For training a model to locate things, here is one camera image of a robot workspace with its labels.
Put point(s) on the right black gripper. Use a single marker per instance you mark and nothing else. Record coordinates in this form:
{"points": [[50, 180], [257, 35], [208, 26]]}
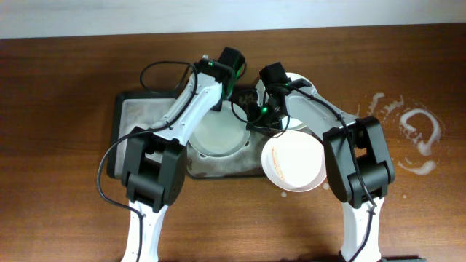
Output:
{"points": [[266, 124]]}

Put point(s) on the white plate with red stain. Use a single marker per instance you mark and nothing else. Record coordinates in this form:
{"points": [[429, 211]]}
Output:
{"points": [[294, 161]]}

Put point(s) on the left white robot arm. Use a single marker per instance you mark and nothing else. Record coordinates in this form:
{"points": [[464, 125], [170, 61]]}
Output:
{"points": [[154, 165]]}

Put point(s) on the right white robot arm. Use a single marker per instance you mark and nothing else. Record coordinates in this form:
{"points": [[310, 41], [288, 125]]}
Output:
{"points": [[357, 160]]}

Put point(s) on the right black soapy tray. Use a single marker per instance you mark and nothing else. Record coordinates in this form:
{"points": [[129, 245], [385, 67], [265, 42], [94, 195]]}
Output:
{"points": [[244, 163]]}

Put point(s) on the black soapy tray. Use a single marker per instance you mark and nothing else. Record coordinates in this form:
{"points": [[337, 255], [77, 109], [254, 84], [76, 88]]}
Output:
{"points": [[244, 163], [137, 109]]}

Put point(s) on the left black soapy tray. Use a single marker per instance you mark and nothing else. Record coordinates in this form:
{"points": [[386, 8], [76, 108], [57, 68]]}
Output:
{"points": [[137, 109]]}

